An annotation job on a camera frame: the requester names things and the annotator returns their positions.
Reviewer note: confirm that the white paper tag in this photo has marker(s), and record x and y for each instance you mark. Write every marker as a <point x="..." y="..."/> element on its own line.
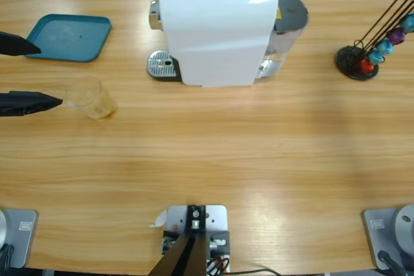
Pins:
<point x="159" y="219"/>

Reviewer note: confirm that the red coffee capsule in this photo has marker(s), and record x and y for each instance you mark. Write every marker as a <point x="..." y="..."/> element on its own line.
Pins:
<point x="367" y="66"/>

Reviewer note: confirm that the purple coffee capsule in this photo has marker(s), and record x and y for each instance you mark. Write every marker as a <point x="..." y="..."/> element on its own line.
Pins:
<point x="397" y="35"/>

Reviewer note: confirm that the teal plastic tray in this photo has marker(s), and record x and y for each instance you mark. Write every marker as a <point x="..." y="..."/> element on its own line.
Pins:
<point x="68" y="40"/>

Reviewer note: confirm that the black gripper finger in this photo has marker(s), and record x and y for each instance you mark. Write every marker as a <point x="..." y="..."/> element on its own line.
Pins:
<point x="16" y="46"/>
<point x="26" y="104"/>

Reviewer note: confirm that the teal coffee capsule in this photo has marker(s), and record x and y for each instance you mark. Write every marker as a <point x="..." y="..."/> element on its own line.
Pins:
<point x="385" y="46"/>
<point x="375" y="57"/>
<point x="408" y="24"/>

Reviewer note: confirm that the white capsule coffee machine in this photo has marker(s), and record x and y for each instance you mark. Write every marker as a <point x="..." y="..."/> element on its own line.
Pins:
<point x="213" y="37"/>

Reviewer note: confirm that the clear glass cup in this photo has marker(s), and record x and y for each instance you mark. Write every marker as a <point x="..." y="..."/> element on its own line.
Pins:
<point x="97" y="104"/>

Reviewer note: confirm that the white mount block, dark post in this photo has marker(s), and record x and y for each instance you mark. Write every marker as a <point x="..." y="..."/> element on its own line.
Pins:
<point x="215" y="218"/>

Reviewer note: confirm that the black capsule holder with rods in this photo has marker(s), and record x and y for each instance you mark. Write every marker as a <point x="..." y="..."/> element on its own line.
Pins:
<point x="347" y="59"/>

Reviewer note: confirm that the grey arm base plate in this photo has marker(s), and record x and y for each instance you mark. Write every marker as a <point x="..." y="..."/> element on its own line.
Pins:
<point x="378" y="234"/>
<point x="22" y="234"/>

